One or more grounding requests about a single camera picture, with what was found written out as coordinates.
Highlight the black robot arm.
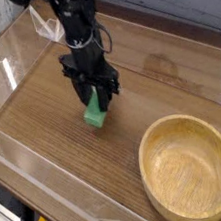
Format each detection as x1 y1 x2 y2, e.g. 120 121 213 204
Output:
9 0 120 112

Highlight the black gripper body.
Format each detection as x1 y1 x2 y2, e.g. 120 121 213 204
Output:
59 38 120 95

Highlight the clear acrylic enclosure wall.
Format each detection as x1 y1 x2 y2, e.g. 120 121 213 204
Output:
0 0 221 221

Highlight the brown wooden bowl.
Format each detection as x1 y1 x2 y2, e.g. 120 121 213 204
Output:
138 114 221 221

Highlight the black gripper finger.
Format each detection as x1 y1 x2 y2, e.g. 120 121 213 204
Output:
96 85 110 112
71 78 92 105

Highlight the green rectangular block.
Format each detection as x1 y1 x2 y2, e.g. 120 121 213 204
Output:
84 90 106 129

